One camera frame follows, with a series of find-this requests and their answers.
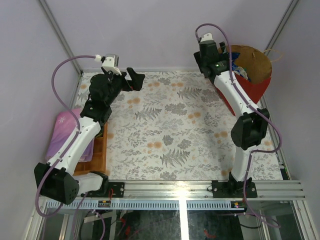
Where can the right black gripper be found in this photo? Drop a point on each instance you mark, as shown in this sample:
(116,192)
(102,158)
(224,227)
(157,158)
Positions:
(224,57)

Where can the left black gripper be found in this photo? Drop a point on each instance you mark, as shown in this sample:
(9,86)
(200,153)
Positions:
(125,81)

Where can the blue chips bag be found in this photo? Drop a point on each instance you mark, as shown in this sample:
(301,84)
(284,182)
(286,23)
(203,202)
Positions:
(236,68)

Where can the red paper bag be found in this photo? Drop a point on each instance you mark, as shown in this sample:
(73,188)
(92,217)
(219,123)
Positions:
(258,68)

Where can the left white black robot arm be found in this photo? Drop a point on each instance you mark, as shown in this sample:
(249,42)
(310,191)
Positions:
(55,179)

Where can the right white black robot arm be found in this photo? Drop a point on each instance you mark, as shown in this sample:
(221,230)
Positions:
(251,121)

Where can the pink folded cloth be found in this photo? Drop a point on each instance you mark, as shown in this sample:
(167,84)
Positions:
(64,125)

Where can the wooden organizer tray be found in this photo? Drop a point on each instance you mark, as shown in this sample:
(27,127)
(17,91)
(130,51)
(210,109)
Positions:
(98,162)

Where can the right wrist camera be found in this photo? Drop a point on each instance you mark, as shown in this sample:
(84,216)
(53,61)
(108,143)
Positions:
(206,37)

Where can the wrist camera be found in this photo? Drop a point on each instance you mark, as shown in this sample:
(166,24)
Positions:
(206,37)
(110,64)

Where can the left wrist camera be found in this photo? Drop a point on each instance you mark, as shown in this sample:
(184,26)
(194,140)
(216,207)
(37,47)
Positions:
(110,64)

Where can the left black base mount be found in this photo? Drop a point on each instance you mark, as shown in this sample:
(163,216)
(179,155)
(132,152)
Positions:
(110,188)

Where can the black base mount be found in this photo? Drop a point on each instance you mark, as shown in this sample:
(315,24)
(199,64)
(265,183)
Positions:
(110,188)
(231,189)

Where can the white slotted cable duct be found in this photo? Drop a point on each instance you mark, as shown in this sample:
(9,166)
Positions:
(125,204)

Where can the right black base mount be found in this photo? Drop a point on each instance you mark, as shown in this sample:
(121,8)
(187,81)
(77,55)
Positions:
(231,189)

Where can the aluminium front rail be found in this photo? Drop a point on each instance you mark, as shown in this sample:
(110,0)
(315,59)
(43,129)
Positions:
(265,190)

